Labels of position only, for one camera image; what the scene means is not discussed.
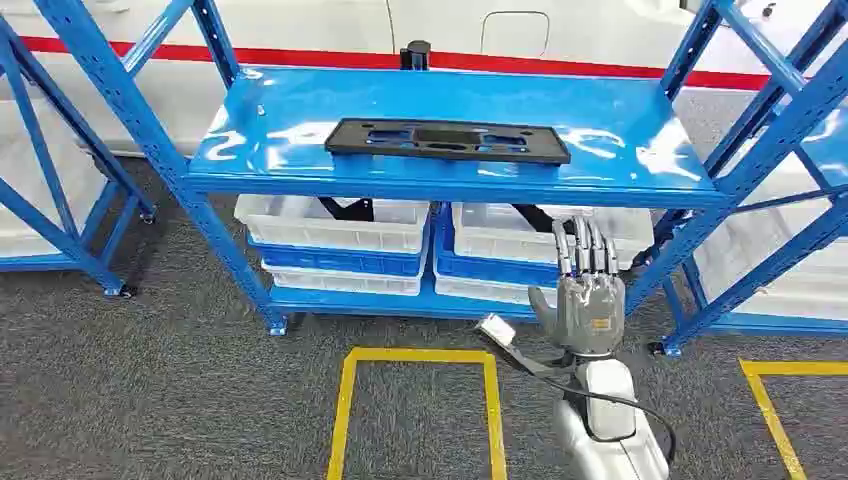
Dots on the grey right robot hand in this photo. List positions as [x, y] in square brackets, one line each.
[590, 311]

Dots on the black plastic car panel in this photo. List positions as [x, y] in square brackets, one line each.
[371, 142]

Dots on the blue plastic crate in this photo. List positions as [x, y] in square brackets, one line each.
[331, 260]
[490, 270]

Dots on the white plastic crate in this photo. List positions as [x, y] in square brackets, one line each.
[497, 242]
[484, 290]
[331, 228]
[344, 283]

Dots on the black part in crate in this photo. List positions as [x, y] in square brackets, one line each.
[351, 210]
[535, 217]

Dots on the blue metal shelf rack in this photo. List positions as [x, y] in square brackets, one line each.
[762, 324]
[424, 106]
[40, 218]

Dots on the yellow floor tape square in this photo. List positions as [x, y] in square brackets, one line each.
[417, 356]
[795, 368]

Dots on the white vehicle body red stripe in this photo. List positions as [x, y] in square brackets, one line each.
[318, 26]

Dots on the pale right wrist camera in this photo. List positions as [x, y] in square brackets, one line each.
[497, 329]

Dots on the black post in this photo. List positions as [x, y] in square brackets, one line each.
[415, 56]

